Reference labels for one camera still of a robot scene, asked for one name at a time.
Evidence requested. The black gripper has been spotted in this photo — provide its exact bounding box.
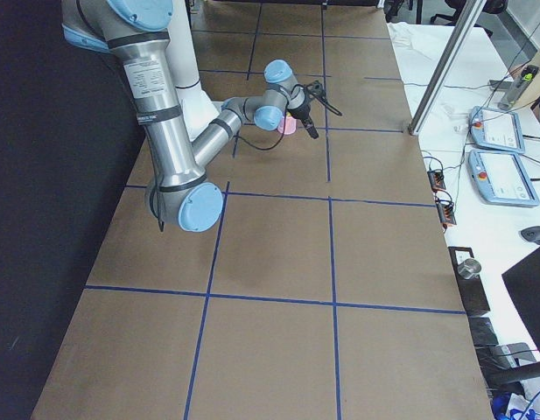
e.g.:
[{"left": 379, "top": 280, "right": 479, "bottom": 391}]
[{"left": 289, "top": 101, "right": 319, "bottom": 139}]

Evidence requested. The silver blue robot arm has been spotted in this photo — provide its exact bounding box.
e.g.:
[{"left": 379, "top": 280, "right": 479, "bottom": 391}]
[{"left": 61, "top": 1, "right": 318, "bottom": 233}]

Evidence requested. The pink mesh pen holder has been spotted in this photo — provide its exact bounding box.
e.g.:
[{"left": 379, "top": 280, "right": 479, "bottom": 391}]
[{"left": 277, "top": 113, "right": 297, "bottom": 136}]

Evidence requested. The orange black power strip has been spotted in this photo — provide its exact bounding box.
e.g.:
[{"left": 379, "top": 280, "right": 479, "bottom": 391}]
[
  {"left": 427, "top": 170, "right": 445, "bottom": 191},
  {"left": 435, "top": 197, "right": 457, "bottom": 228}
]

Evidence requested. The white cloth on desk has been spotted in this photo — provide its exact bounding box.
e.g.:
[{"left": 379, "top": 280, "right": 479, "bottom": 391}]
[{"left": 387, "top": 22, "right": 445, "bottom": 85}]

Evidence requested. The far blue teach pendant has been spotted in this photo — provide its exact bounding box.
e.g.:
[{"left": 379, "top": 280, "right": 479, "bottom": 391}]
[{"left": 469, "top": 106, "right": 525, "bottom": 154}]

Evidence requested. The blue teach pendant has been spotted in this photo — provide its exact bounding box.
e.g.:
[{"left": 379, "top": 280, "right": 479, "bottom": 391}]
[
  {"left": 468, "top": 149, "right": 540, "bottom": 208},
  {"left": 469, "top": 106, "right": 525, "bottom": 154}
]

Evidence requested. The near blue teach pendant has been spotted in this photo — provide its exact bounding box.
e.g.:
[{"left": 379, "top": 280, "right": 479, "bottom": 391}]
[{"left": 468, "top": 149, "right": 540, "bottom": 208}]

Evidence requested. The steel cylinder weight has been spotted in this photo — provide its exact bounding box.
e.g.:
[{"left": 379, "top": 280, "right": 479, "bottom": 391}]
[{"left": 457, "top": 258, "right": 482, "bottom": 280}]

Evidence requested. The black box under cylinder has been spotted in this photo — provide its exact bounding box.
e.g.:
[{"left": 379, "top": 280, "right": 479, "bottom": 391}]
[{"left": 448, "top": 246, "right": 490, "bottom": 317}]

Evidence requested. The black computer mouse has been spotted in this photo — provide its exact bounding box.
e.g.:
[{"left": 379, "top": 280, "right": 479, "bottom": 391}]
[{"left": 519, "top": 226, "right": 540, "bottom": 245}]

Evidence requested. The black monitor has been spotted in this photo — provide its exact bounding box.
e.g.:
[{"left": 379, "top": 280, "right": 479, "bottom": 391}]
[{"left": 502, "top": 247, "right": 540, "bottom": 351}]

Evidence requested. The white camera pole with base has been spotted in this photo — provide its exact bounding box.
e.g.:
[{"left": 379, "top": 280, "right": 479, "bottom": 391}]
[{"left": 165, "top": 0, "right": 220, "bottom": 141}]

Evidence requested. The aluminium frame post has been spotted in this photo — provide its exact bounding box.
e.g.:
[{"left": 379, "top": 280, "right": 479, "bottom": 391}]
[{"left": 408, "top": 0, "right": 487, "bottom": 136}]

